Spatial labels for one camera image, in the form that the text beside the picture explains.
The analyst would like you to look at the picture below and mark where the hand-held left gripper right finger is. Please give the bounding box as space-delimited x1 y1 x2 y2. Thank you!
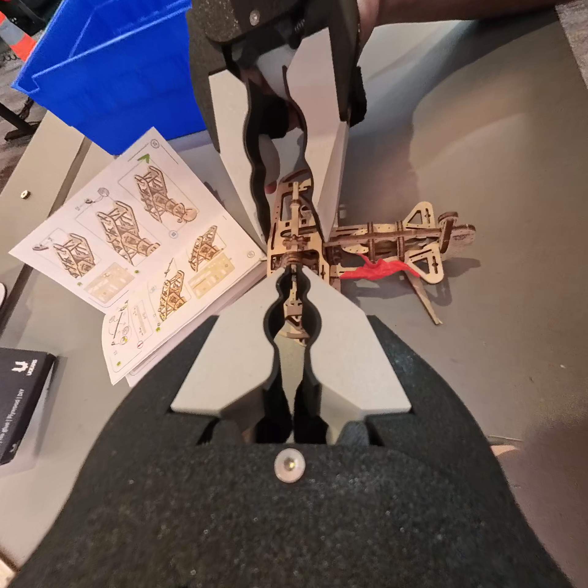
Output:
294 266 412 444

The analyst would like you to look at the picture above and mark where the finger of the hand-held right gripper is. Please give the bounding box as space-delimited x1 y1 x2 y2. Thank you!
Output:
280 28 349 244
208 73 274 246

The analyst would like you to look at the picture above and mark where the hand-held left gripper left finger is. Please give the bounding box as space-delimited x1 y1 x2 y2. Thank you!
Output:
170 269 293 444

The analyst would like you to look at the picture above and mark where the wooden model airplane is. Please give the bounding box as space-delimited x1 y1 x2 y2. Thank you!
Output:
266 168 476 345

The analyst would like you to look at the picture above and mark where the person's right forearm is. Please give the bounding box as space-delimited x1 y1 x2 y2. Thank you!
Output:
358 0 559 44

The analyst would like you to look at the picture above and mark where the red rubber band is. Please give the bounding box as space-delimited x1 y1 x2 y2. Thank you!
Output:
340 255 421 281

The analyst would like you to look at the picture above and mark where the open instruction booklet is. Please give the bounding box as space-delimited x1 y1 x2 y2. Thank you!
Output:
8 126 276 386

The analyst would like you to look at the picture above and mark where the blue plastic bin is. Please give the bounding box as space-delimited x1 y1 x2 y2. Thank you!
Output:
11 0 207 157

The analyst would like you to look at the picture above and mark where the black cardboard box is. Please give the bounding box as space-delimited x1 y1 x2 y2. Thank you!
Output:
0 348 59 466

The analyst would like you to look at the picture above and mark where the orange traffic cone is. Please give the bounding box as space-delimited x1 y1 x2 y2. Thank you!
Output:
0 11 37 62

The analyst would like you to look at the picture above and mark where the black metal stand foot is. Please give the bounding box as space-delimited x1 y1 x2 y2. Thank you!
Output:
0 99 36 141

